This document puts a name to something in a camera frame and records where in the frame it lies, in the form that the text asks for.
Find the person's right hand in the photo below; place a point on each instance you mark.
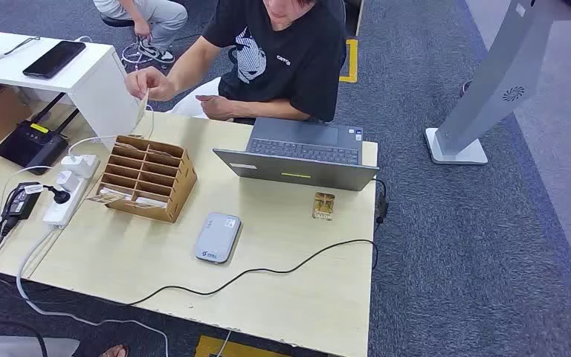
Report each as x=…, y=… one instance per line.
x=152, y=84

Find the person's left hand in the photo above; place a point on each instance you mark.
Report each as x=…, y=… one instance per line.
x=216, y=107

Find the wooden card organizer box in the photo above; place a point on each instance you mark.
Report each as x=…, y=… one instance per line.
x=182, y=182

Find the person's right forearm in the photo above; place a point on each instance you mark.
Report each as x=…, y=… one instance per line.
x=192, y=66

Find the person's left forearm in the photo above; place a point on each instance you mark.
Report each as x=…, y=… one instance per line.
x=271, y=109

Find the person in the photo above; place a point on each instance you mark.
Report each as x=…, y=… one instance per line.
x=295, y=64
x=165, y=17

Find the white card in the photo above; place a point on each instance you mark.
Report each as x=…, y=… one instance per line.
x=150, y=202
x=118, y=192

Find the grey card reader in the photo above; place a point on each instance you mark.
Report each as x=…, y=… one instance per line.
x=216, y=239

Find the person's foot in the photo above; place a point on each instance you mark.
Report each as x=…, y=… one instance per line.
x=115, y=352

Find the chrome stool base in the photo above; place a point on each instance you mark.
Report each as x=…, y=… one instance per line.
x=133, y=54

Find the white desk shelf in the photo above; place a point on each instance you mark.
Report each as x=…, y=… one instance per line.
x=93, y=88

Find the black stool seat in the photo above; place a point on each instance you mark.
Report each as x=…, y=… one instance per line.
x=115, y=21

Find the black smartphone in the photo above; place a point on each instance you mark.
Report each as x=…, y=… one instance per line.
x=54, y=59

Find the large white USB charger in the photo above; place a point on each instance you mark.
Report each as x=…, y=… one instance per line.
x=81, y=165

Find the grey laptop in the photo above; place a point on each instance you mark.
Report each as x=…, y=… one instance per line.
x=305, y=172

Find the small white USB charger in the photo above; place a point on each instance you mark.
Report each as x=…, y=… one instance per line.
x=68, y=181

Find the black router with antennas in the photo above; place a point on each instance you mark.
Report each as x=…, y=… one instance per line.
x=29, y=148

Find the yellow floor tape marking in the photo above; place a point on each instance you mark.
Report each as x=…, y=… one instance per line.
x=206, y=347
x=353, y=59

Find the white power strip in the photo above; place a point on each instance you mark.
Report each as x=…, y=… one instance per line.
x=61, y=212

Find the black power adapter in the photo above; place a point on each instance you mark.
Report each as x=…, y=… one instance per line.
x=19, y=204

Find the grey kiosk stand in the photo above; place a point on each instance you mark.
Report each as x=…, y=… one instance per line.
x=492, y=88

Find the pale grey robot body shell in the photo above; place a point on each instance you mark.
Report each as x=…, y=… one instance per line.
x=9, y=349

